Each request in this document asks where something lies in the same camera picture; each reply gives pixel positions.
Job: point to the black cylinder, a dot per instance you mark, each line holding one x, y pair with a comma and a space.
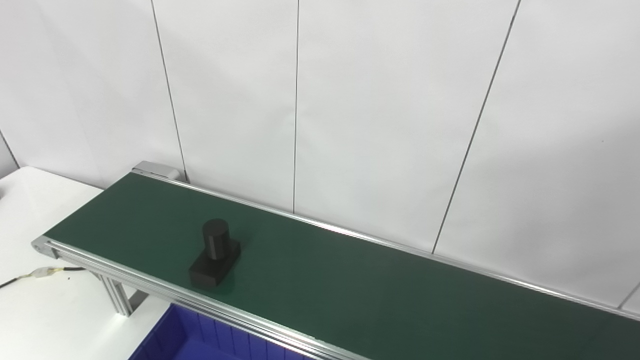
215, 250

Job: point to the blue bin with white plates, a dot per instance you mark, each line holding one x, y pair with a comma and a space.
190, 335

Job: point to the aluminium conveyor leg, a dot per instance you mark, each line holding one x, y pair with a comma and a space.
117, 295

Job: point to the green conveyor belt aluminium frame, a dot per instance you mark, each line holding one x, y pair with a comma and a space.
350, 280

